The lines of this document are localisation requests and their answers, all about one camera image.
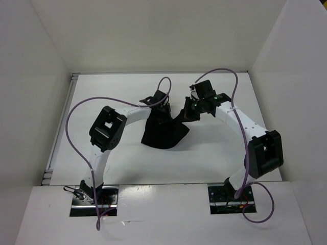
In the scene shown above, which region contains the black skirt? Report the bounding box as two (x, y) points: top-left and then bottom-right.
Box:
(141, 109), (190, 150)

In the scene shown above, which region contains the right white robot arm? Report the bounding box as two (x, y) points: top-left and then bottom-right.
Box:
(182, 80), (284, 201)

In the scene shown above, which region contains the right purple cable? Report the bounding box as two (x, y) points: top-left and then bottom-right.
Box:
(194, 67), (275, 224)

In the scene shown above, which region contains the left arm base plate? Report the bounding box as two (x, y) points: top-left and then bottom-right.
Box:
(63, 186), (119, 217)

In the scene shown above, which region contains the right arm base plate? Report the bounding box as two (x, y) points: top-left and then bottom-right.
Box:
(207, 184), (256, 215)

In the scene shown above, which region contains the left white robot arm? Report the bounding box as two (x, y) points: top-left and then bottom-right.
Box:
(80, 90), (169, 204)

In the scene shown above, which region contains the purple cable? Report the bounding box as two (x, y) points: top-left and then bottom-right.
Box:
(194, 67), (275, 224)
(65, 76), (172, 231)

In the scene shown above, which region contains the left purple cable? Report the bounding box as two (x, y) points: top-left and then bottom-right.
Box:
(65, 76), (172, 231)

